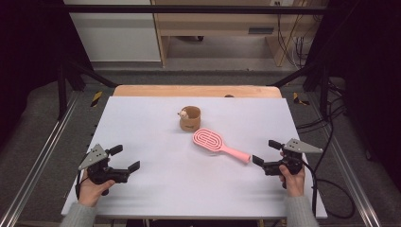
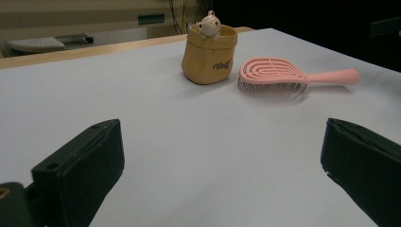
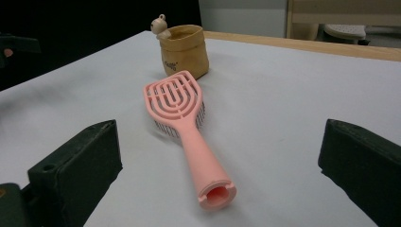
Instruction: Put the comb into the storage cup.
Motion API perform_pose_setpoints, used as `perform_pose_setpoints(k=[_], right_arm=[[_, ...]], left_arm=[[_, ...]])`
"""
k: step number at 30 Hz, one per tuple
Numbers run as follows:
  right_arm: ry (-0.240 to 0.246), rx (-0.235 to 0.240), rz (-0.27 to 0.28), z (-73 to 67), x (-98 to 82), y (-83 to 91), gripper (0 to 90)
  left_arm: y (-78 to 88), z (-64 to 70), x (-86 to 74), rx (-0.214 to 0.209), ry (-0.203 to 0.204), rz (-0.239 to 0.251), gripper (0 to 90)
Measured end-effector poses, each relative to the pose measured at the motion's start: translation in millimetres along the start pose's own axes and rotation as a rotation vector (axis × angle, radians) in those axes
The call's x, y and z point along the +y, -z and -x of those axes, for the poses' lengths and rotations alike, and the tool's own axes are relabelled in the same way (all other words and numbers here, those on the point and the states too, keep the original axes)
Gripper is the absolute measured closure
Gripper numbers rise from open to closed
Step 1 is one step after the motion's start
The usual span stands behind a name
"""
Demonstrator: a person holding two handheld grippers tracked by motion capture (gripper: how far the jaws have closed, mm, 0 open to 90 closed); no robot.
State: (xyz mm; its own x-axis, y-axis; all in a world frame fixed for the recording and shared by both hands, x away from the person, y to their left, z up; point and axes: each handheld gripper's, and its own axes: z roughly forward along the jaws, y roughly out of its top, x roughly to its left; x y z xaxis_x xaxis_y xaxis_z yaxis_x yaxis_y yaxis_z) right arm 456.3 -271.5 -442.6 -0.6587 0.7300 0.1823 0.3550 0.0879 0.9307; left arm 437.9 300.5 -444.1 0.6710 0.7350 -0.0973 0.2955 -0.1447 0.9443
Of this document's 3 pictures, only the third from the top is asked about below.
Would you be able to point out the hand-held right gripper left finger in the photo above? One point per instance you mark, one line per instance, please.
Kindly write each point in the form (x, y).
(78, 170)

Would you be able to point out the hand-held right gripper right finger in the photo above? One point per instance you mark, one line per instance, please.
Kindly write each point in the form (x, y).
(362, 164)

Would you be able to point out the pink hair brush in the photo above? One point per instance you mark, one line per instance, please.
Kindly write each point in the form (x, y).
(201, 157)

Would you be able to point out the small wooden holder cup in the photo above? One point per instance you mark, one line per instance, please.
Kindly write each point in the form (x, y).
(186, 53)

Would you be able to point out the black curtain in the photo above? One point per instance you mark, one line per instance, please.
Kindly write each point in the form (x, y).
(78, 25)

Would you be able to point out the white chair base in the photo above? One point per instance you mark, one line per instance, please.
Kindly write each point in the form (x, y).
(345, 31)

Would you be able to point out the small beige bear figure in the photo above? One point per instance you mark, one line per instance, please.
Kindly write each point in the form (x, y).
(157, 26)

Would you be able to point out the light wooden desk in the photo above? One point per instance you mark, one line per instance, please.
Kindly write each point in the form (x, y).
(343, 11)

